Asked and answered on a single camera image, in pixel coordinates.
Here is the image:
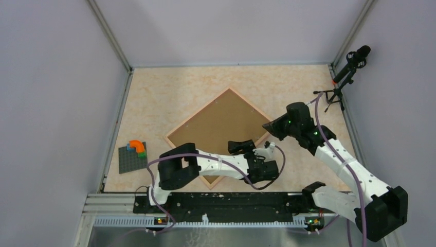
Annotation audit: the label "black microphone tripod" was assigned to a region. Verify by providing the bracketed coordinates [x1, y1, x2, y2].
[313, 72, 354, 113]

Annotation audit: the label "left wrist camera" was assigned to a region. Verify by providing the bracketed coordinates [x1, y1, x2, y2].
[253, 141, 276, 162]

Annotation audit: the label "colourful toy bricks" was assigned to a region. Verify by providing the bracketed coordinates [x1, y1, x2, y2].
[126, 140, 147, 158]

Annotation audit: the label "brown backing board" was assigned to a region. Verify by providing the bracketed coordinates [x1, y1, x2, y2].
[167, 90, 270, 186]

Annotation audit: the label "black microphone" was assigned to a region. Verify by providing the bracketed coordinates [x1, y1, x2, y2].
[333, 45, 371, 84]

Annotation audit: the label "grey building baseplate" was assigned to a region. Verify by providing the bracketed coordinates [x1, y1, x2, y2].
[118, 142, 148, 174]

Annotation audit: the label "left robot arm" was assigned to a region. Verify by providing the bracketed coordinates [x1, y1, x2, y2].
[145, 140, 281, 213]

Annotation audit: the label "white cable duct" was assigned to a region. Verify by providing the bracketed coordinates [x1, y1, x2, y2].
[94, 215, 321, 228]

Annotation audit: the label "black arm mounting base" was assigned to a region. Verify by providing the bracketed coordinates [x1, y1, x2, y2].
[133, 192, 321, 223]

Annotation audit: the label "aluminium rail front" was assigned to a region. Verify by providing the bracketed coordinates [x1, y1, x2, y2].
[81, 192, 392, 217]

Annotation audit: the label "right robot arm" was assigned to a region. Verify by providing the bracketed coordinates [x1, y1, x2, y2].
[262, 102, 408, 242]

